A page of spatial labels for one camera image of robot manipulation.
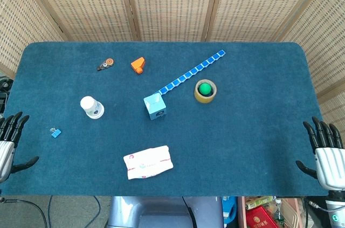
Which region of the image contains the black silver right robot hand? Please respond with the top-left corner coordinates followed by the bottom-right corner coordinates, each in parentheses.
top-left (295, 116), bottom-right (345, 192)

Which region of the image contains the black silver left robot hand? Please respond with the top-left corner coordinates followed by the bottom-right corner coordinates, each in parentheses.
top-left (0, 111), bottom-right (40, 184)

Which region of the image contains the white floral paper cup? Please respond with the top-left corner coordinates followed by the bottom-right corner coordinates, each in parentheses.
top-left (80, 95), bottom-right (105, 120)

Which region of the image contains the black orange correction tape dispenser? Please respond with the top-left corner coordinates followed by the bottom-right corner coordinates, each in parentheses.
top-left (96, 58), bottom-right (115, 72)

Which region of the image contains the yellow packing tape roll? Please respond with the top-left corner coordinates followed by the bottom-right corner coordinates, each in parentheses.
top-left (194, 79), bottom-right (217, 103)

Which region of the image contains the pink storage box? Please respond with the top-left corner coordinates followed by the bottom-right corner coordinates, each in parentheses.
top-left (237, 196), bottom-right (305, 228)

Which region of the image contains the black equipment beside table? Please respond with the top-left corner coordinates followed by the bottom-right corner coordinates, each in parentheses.
top-left (0, 75), bottom-right (14, 113)

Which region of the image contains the clear bottle in box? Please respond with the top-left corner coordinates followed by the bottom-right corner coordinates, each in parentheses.
top-left (271, 197), bottom-right (287, 225)

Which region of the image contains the green snack package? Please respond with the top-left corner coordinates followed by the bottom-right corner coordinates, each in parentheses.
top-left (244, 196), bottom-right (274, 210)

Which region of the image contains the red gift box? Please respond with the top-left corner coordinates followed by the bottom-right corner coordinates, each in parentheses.
top-left (245, 205), bottom-right (279, 228)

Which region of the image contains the dark blue table carpet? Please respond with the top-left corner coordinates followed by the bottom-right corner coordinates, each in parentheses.
top-left (0, 41), bottom-right (341, 197)

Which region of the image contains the blue plastic item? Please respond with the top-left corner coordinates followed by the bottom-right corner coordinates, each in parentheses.
top-left (222, 196), bottom-right (238, 224)

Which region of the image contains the pink white wet wipes pack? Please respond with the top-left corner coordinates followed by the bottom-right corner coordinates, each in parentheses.
top-left (123, 145), bottom-right (174, 180)

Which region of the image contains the green ball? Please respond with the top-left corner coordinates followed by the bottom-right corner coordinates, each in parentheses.
top-left (199, 82), bottom-right (212, 96)

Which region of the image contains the light blue cardboard box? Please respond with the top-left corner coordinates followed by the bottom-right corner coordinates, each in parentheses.
top-left (143, 92), bottom-right (167, 121)

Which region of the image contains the orange plastic toy block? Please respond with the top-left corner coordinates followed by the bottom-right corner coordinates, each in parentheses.
top-left (130, 57), bottom-right (146, 74)

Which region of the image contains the grey blue robot torso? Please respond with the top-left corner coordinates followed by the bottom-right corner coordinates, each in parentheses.
top-left (107, 196), bottom-right (224, 228)

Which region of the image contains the blue white snake cube puzzle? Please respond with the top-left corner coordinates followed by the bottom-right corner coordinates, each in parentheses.
top-left (157, 49), bottom-right (226, 96)

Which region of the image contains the woven bamboo folding screen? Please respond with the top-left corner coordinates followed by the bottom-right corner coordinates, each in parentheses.
top-left (0, 0), bottom-right (345, 142)

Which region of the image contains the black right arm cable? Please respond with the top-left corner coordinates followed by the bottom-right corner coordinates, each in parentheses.
top-left (303, 197), bottom-right (329, 228)

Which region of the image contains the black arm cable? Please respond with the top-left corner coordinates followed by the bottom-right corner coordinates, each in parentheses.
top-left (0, 197), bottom-right (49, 228)
top-left (303, 197), bottom-right (329, 228)

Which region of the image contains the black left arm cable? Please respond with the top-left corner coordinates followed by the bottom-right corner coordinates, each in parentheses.
top-left (0, 197), bottom-right (49, 228)

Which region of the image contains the thin blue floor cable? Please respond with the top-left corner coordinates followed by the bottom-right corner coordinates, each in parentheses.
top-left (47, 195), bottom-right (54, 228)

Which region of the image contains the thin dark floor cable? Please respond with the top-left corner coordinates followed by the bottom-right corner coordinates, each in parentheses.
top-left (80, 195), bottom-right (102, 228)

